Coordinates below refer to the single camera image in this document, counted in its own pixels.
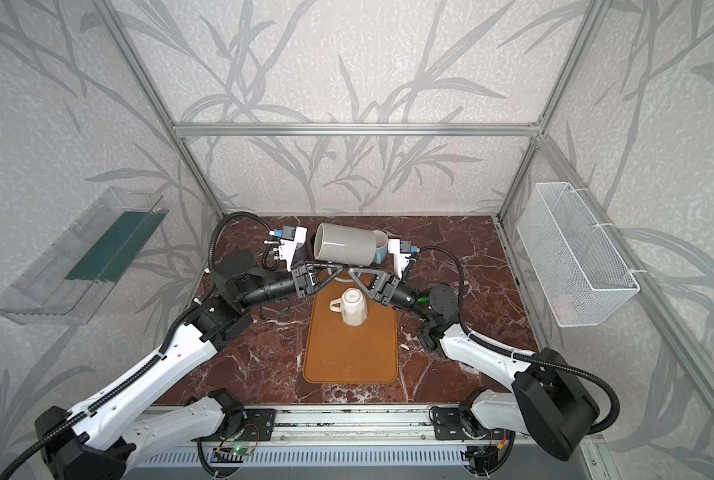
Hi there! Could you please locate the white faceted mug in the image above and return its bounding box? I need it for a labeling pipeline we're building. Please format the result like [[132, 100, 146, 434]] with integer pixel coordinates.
[[329, 288, 368, 327]]

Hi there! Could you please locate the grey mug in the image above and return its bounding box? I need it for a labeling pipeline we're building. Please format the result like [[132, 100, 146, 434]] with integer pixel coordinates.
[[313, 223, 375, 267]]

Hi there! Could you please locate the large light blue mug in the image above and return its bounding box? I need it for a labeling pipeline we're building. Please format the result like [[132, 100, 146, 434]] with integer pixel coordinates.
[[373, 230, 389, 265]]

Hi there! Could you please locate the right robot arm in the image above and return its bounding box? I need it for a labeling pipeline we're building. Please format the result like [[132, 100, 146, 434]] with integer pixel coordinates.
[[347, 267, 621, 460]]

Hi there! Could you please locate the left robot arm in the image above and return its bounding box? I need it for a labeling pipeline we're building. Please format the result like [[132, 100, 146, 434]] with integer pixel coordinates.
[[0, 250, 346, 479]]

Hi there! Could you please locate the orange brown tray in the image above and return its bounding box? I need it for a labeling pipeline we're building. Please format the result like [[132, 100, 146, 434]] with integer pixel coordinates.
[[303, 280, 399, 384]]

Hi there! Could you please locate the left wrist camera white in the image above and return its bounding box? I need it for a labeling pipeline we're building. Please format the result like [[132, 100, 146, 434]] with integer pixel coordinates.
[[264, 226, 310, 271]]

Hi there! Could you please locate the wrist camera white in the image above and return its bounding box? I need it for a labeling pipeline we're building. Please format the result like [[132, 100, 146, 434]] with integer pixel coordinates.
[[264, 226, 310, 271], [388, 238, 420, 279]]

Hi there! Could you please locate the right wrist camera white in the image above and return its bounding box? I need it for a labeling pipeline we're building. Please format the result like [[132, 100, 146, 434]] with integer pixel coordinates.
[[388, 238, 420, 279]]

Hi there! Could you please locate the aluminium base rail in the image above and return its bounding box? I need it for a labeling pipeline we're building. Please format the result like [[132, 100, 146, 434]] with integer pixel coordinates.
[[95, 403, 607, 448]]

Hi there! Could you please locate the white wire mesh basket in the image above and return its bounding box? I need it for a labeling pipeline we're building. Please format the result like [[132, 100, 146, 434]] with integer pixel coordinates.
[[517, 182, 640, 328]]

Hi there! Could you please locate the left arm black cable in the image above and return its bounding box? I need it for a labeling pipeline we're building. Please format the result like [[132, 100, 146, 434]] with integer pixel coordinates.
[[0, 211, 274, 480]]

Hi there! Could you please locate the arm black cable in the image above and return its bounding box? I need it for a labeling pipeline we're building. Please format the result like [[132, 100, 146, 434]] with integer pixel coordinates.
[[416, 245, 621, 436], [0, 211, 274, 480]]

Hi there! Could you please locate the clear plastic wall bin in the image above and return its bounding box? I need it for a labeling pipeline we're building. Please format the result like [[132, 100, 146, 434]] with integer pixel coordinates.
[[0, 187, 169, 326]]

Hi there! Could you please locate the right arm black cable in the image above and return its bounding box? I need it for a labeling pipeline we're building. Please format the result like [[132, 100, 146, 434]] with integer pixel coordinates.
[[416, 245, 621, 436]]

